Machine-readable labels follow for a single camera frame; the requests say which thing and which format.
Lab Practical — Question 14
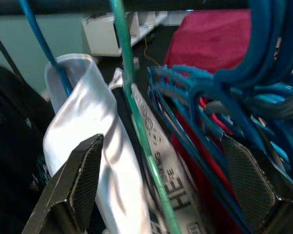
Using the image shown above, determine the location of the black white printed jersey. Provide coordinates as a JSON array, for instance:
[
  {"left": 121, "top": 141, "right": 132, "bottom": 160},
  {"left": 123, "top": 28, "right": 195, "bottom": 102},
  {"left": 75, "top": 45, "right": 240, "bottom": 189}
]
[{"left": 108, "top": 67, "right": 212, "bottom": 234}]

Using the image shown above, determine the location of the white satin garment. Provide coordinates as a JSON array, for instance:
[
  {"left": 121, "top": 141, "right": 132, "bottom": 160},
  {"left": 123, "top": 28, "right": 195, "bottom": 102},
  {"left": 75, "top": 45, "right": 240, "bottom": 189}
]
[{"left": 42, "top": 54, "right": 157, "bottom": 234}]

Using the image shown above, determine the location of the red plastic hanger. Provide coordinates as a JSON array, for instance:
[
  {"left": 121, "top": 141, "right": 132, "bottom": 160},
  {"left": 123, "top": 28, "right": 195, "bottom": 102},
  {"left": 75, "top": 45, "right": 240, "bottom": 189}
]
[{"left": 199, "top": 96, "right": 235, "bottom": 134}]

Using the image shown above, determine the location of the teal green plastic hanger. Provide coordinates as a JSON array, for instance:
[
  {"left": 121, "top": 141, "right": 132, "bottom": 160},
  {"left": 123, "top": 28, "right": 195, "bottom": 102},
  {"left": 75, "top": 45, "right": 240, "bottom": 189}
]
[{"left": 108, "top": 0, "right": 183, "bottom": 234}]

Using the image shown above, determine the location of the black clothes rack post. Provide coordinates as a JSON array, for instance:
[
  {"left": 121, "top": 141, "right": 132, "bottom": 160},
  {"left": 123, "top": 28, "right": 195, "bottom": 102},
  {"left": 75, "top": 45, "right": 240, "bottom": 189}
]
[{"left": 0, "top": 24, "right": 24, "bottom": 82}]

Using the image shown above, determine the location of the black clothes rack rail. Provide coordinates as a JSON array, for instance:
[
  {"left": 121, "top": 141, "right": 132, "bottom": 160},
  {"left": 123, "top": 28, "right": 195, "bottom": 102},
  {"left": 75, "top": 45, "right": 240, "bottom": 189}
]
[{"left": 0, "top": 0, "right": 252, "bottom": 16}]

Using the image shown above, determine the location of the white shelf unit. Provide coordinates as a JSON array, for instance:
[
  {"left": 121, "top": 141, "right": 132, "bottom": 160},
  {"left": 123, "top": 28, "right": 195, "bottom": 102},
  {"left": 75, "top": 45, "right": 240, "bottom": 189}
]
[{"left": 82, "top": 11, "right": 181, "bottom": 57}]

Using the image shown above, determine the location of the red garment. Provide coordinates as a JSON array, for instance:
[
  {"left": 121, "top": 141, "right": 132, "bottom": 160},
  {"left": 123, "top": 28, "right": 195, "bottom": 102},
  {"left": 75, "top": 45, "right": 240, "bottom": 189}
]
[{"left": 163, "top": 9, "right": 253, "bottom": 234}]

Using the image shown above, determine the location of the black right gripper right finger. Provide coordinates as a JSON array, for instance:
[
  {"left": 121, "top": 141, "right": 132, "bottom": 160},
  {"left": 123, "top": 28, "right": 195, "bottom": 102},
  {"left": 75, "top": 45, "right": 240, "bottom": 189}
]
[{"left": 221, "top": 134, "right": 293, "bottom": 234}]

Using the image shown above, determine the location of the orange cable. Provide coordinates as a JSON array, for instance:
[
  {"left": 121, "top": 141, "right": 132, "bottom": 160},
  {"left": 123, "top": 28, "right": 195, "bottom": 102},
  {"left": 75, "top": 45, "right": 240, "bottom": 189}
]
[{"left": 142, "top": 36, "right": 163, "bottom": 66}]

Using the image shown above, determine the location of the black garment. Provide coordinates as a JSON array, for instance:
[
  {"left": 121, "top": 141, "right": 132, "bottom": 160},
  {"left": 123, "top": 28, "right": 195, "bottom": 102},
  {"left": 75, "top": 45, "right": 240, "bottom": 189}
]
[{"left": 0, "top": 63, "right": 52, "bottom": 234}]

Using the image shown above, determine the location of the blue plastic hanger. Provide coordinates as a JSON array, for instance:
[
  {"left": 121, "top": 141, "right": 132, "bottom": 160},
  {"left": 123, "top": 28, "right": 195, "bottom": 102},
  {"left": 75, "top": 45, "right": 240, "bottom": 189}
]
[
  {"left": 230, "top": 82, "right": 293, "bottom": 176},
  {"left": 146, "top": 63, "right": 245, "bottom": 234},
  {"left": 18, "top": 0, "right": 75, "bottom": 98},
  {"left": 213, "top": 0, "right": 293, "bottom": 86}
]

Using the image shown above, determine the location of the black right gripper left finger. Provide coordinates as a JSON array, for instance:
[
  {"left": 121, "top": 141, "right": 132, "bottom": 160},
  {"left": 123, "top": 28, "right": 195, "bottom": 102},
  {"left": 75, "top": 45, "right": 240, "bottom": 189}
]
[{"left": 21, "top": 133, "right": 105, "bottom": 234}]

